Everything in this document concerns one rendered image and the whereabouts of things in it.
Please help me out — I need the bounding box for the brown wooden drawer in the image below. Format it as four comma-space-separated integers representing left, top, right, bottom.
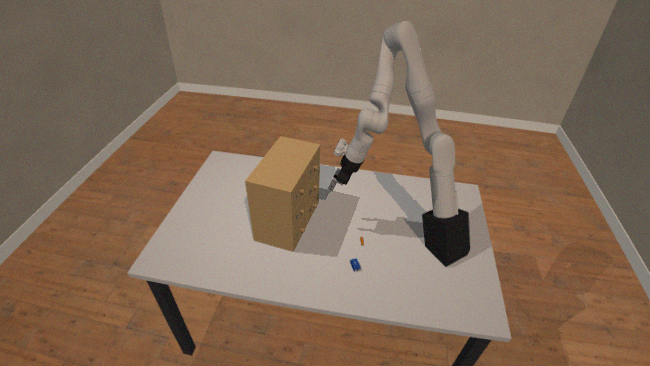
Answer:
293, 209, 307, 249
307, 186, 319, 223
307, 168, 319, 206
293, 190, 307, 232
292, 169, 307, 211
307, 147, 320, 187

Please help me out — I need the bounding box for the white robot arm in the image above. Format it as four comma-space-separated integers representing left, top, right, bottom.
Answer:
351, 21, 458, 218

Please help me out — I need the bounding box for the small tan wooden chest of drawers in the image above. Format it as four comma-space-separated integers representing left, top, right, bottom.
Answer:
245, 136, 320, 252

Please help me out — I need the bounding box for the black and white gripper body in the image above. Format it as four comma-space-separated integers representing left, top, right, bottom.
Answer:
334, 139, 367, 185

